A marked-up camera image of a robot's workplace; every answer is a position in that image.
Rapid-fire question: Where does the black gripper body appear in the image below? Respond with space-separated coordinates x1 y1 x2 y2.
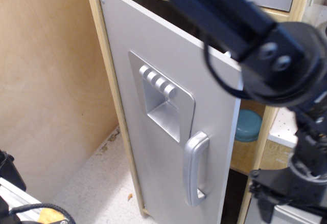
250 164 326 223

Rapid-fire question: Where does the silver fridge door handle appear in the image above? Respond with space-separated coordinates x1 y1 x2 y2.
182 131 209 207

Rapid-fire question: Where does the grey toy fridge door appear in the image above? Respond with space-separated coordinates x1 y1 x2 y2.
100 0 240 223

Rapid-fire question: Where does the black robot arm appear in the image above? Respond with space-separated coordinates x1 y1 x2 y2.
170 0 326 223

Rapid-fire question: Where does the grey toy oven door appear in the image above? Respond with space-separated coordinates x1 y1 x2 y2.
245 197 326 224

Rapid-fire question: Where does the white speckled toy countertop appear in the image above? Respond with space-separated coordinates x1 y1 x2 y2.
268 107 297 148

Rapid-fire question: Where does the teal lid jar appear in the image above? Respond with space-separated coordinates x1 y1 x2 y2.
235 109 262 143

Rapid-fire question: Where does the silver ice dispenser panel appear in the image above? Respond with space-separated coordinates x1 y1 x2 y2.
128 51 195 147

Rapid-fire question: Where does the orange tape piece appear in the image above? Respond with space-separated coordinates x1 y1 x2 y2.
37 208 68 224

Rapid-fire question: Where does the black box at left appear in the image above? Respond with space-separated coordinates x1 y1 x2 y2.
1 151 27 191

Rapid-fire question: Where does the wooden toy kitchen frame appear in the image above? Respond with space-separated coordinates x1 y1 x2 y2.
84 0 315 224

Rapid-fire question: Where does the aluminium rail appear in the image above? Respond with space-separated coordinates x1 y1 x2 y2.
1 177 41 221

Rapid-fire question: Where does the black cable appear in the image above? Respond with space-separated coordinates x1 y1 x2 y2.
0 203 75 224

